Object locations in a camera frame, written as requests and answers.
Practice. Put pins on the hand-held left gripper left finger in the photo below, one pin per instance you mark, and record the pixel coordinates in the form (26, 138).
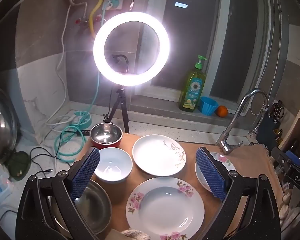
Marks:
(86, 172)

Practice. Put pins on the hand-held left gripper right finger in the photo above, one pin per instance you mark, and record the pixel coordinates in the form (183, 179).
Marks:
(211, 172)

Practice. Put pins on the large stainless steel bowl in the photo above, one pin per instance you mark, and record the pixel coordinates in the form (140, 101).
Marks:
(95, 210)

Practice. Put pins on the small pink floral plate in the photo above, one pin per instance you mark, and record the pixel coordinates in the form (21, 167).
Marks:
(225, 165)

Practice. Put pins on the white ceramic bowl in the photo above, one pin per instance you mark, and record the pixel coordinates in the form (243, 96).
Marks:
(115, 162)

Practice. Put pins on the orange cloth mat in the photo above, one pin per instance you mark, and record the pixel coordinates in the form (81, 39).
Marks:
(252, 160)

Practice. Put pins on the red steel-lined bowl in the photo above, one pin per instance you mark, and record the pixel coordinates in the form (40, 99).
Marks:
(106, 132)

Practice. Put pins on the dark knife block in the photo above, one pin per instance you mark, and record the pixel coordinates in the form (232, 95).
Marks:
(270, 130)

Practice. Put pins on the white plate with branch print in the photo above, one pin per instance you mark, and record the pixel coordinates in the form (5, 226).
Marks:
(155, 155)

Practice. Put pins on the large pink floral plate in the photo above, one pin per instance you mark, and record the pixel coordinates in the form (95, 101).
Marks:
(165, 210)

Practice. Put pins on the orange fruit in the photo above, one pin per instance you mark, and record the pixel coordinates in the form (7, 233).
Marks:
(222, 111)

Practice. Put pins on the blue ribbed cup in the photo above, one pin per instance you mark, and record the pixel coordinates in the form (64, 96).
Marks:
(208, 106)

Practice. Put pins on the dark green pad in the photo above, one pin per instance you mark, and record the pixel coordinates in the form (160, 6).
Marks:
(20, 162)

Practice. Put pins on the chrome faucet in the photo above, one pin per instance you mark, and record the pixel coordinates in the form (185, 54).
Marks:
(240, 107)

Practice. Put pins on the beige fuzzy cloth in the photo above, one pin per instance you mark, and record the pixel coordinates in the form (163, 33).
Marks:
(135, 235)

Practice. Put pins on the green dish soap bottle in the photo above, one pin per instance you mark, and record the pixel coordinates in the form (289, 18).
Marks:
(192, 92)

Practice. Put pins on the black tripod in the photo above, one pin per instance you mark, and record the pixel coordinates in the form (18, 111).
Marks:
(120, 95)

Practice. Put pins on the white power strip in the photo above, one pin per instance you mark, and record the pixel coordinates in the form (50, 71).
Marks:
(0, 187)

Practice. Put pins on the steel pot lid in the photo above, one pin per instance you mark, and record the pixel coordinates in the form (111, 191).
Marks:
(2, 120)

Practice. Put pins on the black gooseneck phone holder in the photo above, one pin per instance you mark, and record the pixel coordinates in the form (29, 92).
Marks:
(127, 63)

